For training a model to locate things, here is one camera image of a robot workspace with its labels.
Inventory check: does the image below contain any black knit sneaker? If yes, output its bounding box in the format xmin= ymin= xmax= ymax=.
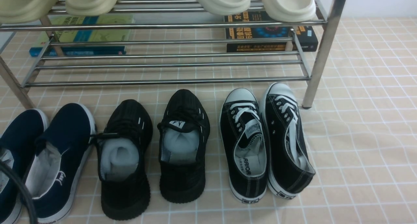
xmin=157 ymin=89 xmax=210 ymax=203
xmin=93 ymin=99 xmax=153 ymax=221

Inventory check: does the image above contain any steel shoe rack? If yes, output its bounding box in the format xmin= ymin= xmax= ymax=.
xmin=1 ymin=0 xmax=346 ymax=109

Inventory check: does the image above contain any black canvas sneaker left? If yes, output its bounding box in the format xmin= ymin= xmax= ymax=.
xmin=219 ymin=88 xmax=268 ymax=204

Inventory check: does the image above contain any black canvas sneaker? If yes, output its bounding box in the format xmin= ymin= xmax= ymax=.
xmin=260 ymin=83 xmax=316 ymax=199
xmin=219 ymin=88 xmax=268 ymax=204

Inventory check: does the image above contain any black canvas sneaker right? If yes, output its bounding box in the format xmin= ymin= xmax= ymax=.
xmin=260 ymin=83 xmax=316 ymax=199

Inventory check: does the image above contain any cream slipper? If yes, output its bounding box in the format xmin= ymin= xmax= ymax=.
xmin=262 ymin=0 xmax=316 ymax=22
xmin=196 ymin=0 xmax=251 ymax=15

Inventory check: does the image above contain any green blue book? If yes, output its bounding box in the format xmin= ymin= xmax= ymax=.
xmin=29 ymin=14 xmax=135 ymax=57

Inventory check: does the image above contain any black yellow book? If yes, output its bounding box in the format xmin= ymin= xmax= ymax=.
xmin=224 ymin=11 xmax=319 ymax=52

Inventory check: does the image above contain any cream slipper far right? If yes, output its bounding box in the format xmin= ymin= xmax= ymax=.
xmin=262 ymin=0 xmax=316 ymax=22

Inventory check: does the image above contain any beige checked floor cloth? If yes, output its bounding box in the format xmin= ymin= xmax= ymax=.
xmin=0 ymin=17 xmax=417 ymax=224

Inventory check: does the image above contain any navy slip-on shoe right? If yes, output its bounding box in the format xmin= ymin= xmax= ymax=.
xmin=25 ymin=103 xmax=96 ymax=224

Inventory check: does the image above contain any navy slip-on shoe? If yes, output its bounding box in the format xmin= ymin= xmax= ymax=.
xmin=25 ymin=103 xmax=96 ymax=224
xmin=0 ymin=109 xmax=48 ymax=224

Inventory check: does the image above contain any green slipper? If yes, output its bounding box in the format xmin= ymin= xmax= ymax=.
xmin=0 ymin=0 xmax=59 ymax=24
xmin=65 ymin=0 xmax=117 ymax=16

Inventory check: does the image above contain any navy slip-on shoe left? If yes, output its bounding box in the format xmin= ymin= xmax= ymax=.
xmin=0 ymin=109 xmax=48 ymax=224

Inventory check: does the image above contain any green slipper far left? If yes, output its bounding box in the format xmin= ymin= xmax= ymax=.
xmin=0 ymin=0 xmax=59 ymax=24

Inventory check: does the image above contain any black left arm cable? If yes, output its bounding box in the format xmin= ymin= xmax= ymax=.
xmin=0 ymin=161 xmax=38 ymax=224

